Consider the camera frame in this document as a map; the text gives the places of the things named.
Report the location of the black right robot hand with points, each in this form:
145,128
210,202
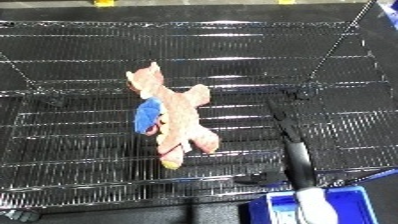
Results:
299,160

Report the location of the pink soft toy blue wing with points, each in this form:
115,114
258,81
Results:
178,113

